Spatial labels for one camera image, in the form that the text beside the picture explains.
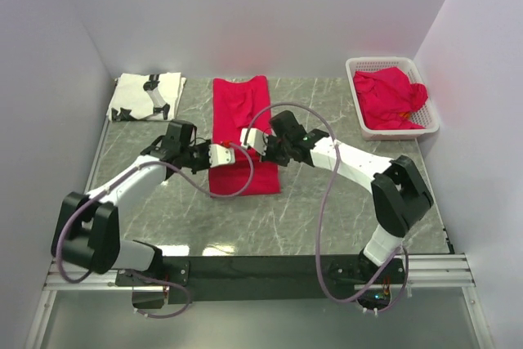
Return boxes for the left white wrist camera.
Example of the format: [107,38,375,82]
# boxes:
[208,143,235,168]

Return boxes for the red t-shirt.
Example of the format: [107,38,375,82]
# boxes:
[208,76,280,196]

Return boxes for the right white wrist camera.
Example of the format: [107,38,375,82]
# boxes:
[240,128,270,156]

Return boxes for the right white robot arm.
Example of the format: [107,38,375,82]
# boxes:
[241,110,434,283]

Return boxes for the folded white printed t-shirt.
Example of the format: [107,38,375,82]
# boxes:
[106,73,186,122]

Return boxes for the red shirts in basket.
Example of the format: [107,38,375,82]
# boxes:
[353,67,428,131]

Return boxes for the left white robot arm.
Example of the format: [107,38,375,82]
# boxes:
[51,120,211,285]

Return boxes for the aluminium frame rail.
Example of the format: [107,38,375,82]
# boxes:
[43,244,473,291]

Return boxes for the white plastic laundry basket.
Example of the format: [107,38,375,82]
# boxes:
[345,56,440,141]

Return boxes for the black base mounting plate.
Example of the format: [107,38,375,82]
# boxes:
[114,254,405,305]

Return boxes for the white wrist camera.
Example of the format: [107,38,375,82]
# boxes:
[240,128,270,156]
[208,143,235,168]

